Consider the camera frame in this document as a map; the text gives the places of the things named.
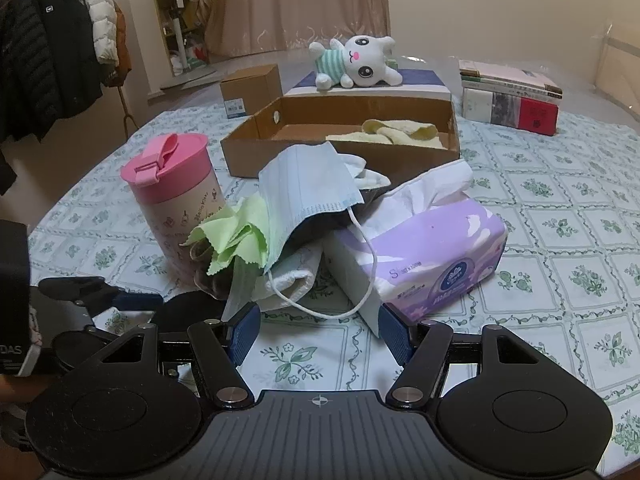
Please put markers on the blue face mask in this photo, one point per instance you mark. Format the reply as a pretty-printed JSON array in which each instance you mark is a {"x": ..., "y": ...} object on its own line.
[{"x": 300, "y": 180}]

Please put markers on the light green cloth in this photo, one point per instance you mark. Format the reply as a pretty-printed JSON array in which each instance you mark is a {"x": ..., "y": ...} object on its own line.
[{"x": 230, "y": 240}]

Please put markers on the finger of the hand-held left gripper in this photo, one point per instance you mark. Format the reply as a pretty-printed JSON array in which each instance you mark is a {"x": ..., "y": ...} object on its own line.
[
  {"x": 195, "y": 307},
  {"x": 137, "y": 301}
]

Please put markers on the green spine book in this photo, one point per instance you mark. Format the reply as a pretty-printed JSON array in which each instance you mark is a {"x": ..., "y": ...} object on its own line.
[{"x": 500, "y": 85}]

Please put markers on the brown fuzzy cloth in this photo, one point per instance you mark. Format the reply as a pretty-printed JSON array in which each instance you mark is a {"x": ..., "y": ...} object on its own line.
[{"x": 210, "y": 280}]

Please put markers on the pink lidded cup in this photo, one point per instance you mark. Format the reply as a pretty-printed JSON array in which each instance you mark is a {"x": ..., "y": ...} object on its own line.
[{"x": 170, "y": 200}]

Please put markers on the small green box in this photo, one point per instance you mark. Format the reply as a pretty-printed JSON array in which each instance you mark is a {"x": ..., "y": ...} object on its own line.
[{"x": 392, "y": 64}]

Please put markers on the small closed cardboard box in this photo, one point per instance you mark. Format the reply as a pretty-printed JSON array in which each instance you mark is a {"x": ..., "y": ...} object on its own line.
[{"x": 250, "y": 87}]

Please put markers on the pale yellow towel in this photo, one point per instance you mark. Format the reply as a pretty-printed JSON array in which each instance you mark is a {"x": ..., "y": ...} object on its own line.
[{"x": 390, "y": 132}]

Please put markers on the white plush toy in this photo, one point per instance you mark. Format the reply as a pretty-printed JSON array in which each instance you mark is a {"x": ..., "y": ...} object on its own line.
[{"x": 360, "y": 62}]

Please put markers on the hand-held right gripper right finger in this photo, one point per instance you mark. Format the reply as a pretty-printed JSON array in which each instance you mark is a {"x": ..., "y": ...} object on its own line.
[{"x": 395, "y": 335}]

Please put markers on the gold clothes rack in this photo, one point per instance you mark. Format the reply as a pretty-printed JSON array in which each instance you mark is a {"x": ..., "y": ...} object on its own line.
[{"x": 129, "y": 120}]

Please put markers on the white sock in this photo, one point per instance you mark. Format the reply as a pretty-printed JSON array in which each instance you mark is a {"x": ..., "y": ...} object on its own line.
[{"x": 295, "y": 272}]

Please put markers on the white spine book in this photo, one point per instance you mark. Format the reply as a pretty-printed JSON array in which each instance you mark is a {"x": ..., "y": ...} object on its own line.
[{"x": 505, "y": 91}]

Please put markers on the white pole stand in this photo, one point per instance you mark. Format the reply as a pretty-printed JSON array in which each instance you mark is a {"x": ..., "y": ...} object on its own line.
[{"x": 181, "y": 45}]

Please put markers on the beige curtain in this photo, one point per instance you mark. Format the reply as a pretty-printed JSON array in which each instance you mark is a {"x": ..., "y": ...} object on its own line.
[{"x": 300, "y": 5}]

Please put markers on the orange brown jacket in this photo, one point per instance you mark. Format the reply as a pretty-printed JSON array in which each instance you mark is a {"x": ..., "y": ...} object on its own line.
[{"x": 121, "y": 45}]

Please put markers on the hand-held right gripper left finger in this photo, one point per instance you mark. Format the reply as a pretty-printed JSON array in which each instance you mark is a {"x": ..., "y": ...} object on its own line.
[{"x": 245, "y": 335}]

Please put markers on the thick white and red book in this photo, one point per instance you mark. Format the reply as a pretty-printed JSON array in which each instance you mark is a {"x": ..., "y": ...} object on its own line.
[{"x": 500, "y": 110}]

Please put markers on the white and blue flat box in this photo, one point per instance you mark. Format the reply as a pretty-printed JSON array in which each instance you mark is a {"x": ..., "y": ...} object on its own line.
[{"x": 420, "y": 82}]

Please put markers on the purple tissue pack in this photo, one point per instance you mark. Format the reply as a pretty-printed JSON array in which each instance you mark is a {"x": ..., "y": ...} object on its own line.
[{"x": 440, "y": 250}]

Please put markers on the white puffer jacket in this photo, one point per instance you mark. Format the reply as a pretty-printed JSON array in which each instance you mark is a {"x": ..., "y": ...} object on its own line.
[{"x": 100, "y": 15}]

